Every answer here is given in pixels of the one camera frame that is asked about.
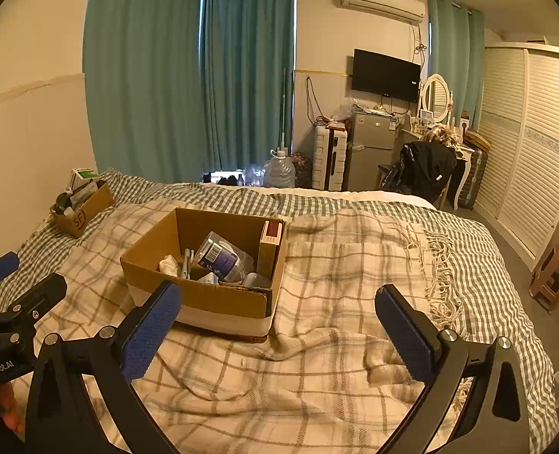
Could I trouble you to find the brown plastic stool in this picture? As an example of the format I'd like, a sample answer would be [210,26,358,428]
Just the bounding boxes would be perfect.
[529,244,559,312]

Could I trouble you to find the white lace cloth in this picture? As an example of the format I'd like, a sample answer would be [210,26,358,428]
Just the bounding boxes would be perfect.
[158,254,182,278]

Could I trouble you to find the small cardboard box with clutter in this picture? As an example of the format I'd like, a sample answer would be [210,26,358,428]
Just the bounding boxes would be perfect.
[50,168,114,238]

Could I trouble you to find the chair with black jacket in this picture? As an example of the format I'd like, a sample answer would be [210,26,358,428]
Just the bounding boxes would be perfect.
[379,141,457,204]

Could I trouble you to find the clear plastic wipes pack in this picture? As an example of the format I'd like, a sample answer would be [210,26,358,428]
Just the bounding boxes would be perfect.
[194,232,255,283]

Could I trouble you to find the white louvered wardrobe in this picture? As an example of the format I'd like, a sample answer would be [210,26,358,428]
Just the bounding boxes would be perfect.
[474,42,559,269]

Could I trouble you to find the person's left hand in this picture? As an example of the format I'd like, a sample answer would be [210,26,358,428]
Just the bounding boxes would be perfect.
[0,382,25,435]

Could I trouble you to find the large clear water jug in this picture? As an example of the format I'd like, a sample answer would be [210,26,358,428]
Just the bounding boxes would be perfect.
[263,148,296,189]

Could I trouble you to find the silver mini fridge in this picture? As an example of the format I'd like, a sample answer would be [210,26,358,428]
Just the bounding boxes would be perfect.
[343,114,396,192]

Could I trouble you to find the black wall television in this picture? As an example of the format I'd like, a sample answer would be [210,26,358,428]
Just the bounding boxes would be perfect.
[351,49,421,103]

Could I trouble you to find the white oval vanity mirror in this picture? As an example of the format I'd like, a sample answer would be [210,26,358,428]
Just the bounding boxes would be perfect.
[418,74,453,124]

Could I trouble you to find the white dressing table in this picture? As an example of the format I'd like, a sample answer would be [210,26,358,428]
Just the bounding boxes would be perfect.
[395,125,484,209]

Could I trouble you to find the pale blue earbuds case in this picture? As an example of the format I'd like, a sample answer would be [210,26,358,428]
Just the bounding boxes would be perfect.
[241,272,271,289]

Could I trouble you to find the large open cardboard box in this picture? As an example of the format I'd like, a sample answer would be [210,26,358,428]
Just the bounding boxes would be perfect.
[120,208,288,342]

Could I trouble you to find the white hard suitcase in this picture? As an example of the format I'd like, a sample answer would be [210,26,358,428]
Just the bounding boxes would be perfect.
[312,121,348,192]

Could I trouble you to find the beige plaid blanket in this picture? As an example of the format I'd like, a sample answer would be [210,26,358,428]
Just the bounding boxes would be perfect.
[4,194,480,454]

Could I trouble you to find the green checkered bed sheet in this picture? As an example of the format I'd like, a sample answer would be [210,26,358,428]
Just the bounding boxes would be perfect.
[0,171,559,453]

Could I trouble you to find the white wall air conditioner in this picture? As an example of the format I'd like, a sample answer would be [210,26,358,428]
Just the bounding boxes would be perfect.
[341,0,425,23]

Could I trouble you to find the teal corner curtain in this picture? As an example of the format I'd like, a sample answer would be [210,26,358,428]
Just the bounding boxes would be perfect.
[427,0,484,129]

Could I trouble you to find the teal window curtain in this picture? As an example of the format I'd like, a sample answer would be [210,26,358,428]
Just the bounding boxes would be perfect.
[82,0,296,182]

